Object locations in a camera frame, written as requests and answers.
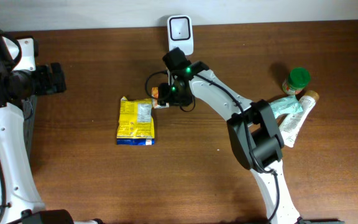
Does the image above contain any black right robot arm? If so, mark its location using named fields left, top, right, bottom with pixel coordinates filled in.
left=157, top=48, right=304, bottom=223

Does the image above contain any yellow snack packet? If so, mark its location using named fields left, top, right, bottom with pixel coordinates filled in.
left=116, top=96, right=155, bottom=146

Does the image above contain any white barcode scanner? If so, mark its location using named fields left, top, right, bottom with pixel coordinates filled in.
left=167, top=15, right=194, bottom=56

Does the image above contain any white cream tube gold cap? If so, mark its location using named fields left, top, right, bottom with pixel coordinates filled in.
left=279, top=90, right=319, bottom=147

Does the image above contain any orange white snack packet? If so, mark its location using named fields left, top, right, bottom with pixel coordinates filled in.
left=152, top=87, right=169, bottom=109

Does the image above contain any black right camera cable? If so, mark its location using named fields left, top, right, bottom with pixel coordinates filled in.
left=144, top=70, right=281, bottom=223

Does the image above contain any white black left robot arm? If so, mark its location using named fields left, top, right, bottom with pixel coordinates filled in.
left=0, top=29, right=75, bottom=224

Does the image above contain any mint green tissue packet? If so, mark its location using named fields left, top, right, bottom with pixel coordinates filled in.
left=270, top=95, right=303, bottom=119

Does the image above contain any green lid jar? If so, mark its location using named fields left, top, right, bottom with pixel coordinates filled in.
left=282, top=67, right=311, bottom=95

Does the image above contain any grey plastic mesh basket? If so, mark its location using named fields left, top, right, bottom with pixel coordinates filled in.
left=22, top=95, right=37, bottom=157

